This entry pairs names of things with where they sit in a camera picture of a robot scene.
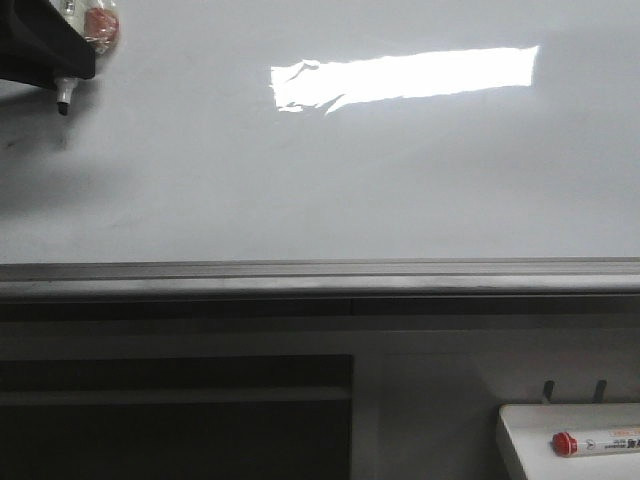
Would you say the red-capped white marker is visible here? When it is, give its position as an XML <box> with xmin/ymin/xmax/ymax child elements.
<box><xmin>551</xmin><ymin>426</ymin><xmax>639</xmax><ymax>458</ymax></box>

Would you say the white marker tray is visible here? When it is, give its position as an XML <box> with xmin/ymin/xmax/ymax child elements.
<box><xmin>496</xmin><ymin>403</ymin><xmax>639</xmax><ymax>480</ymax></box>

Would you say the white black-tip marker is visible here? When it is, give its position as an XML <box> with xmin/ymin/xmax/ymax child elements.
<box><xmin>52</xmin><ymin>0</ymin><xmax>89</xmax><ymax>117</ymax></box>

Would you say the white whiteboard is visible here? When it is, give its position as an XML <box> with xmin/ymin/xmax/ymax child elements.
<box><xmin>1</xmin><ymin>1</ymin><xmax>639</xmax><ymax>299</ymax></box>

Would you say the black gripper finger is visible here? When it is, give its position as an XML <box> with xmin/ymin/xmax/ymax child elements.
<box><xmin>1</xmin><ymin>0</ymin><xmax>96</xmax><ymax>90</ymax></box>

